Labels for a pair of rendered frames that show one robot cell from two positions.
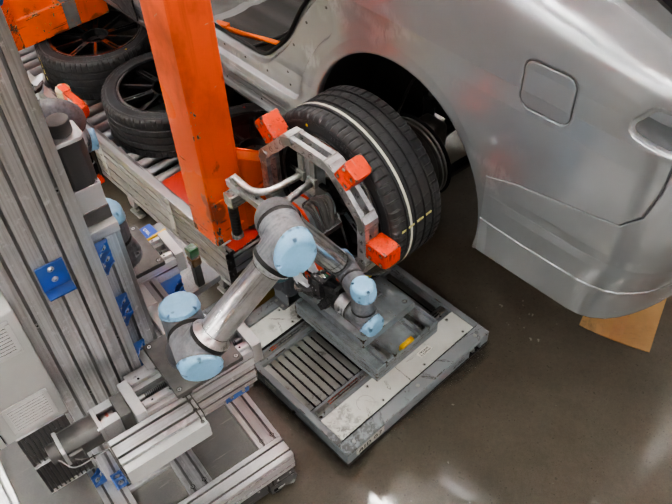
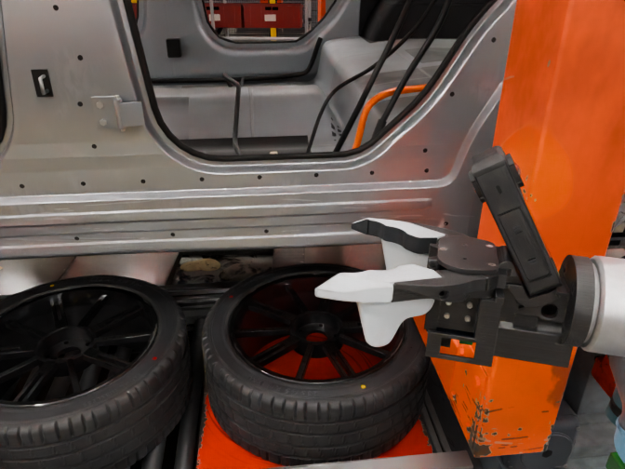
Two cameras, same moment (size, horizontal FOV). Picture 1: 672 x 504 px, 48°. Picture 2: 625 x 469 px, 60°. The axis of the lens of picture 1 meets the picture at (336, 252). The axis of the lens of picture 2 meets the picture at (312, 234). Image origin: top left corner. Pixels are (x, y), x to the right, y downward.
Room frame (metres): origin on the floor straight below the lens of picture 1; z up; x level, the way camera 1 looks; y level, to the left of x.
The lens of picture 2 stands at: (2.02, 1.38, 1.46)
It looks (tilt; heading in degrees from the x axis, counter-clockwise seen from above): 29 degrees down; 305
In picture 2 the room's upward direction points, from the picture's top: straight up
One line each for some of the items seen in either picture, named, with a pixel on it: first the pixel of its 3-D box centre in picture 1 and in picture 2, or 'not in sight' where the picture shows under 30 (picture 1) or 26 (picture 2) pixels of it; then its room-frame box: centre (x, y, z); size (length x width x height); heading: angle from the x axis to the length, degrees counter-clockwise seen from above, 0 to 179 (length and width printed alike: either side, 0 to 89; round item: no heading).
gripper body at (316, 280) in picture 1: (328, 288); not in sight; (1.52, 0.03, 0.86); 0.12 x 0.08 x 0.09; 41
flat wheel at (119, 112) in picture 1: (170, 101); (73, 368); (3.25, 0.81, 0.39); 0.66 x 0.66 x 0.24
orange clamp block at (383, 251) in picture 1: (382, 251); not in sight; (1.68, -0.15, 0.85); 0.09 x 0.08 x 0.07; 41
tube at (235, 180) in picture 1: (266, 169); not in sight; (1.91, 0.21, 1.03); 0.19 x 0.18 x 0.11; 131
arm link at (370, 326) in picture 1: (364, 317); not in sight; (1.40, -0.07, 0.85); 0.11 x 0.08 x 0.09; 41
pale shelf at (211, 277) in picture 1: (172, 260); not in sight; (2.08, 0.66, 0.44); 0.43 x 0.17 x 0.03; 41
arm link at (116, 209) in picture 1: (105, 222); not in sight; (1.75, 0.73, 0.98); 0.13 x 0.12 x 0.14; 110
